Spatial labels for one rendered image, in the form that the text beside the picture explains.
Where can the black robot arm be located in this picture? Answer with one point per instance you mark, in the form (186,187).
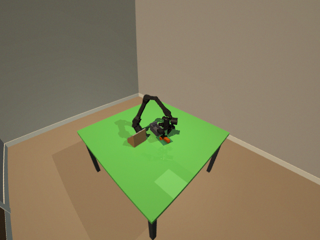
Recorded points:
(167,120)

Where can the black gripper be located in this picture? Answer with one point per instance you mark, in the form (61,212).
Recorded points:
(168,127)

